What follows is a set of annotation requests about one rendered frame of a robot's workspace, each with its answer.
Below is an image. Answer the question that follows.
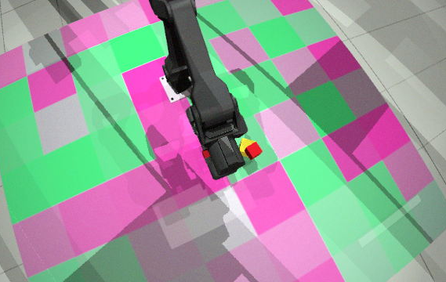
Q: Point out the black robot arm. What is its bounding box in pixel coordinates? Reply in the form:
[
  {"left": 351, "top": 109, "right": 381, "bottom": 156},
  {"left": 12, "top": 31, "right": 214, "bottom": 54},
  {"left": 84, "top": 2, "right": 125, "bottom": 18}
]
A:
[{"left": 148, "top": 0, "right": 248, "bottom": 175}]

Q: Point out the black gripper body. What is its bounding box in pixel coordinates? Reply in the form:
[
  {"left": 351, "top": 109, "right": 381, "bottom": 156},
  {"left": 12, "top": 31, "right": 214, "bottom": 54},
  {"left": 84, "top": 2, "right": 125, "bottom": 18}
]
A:
[{"left": 185, "top": 107, "right": 237, "bottom": 180}]

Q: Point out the yellow cube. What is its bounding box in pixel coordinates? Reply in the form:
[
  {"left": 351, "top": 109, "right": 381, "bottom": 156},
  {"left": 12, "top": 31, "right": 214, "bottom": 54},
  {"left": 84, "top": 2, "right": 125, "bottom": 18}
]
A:
[{"left": 239, "top": 138, "right": 255, "bottom": 157}]

